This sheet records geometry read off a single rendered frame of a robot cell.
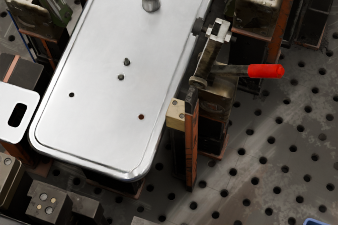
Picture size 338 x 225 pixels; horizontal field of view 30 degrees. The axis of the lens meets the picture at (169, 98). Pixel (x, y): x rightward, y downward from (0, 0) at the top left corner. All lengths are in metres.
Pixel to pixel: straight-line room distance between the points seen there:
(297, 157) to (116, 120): 0.47
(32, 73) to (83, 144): 0.18
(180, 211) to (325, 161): 0.33
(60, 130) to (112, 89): 0.12
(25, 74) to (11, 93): 0.05
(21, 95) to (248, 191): 0.52
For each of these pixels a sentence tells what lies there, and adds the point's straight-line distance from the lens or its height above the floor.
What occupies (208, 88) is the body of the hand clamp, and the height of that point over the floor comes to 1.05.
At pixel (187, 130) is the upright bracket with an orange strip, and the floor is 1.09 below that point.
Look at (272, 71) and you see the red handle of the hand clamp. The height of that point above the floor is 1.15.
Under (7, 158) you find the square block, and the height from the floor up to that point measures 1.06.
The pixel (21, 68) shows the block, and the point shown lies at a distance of 1.18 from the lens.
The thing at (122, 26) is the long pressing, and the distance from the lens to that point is 1.16.
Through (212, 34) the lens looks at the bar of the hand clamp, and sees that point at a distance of 0.90.
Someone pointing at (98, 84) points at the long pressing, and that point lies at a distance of 1.12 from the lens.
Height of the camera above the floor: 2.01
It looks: 67 degrees down
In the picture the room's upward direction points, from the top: 5 degrees counter-clockwise
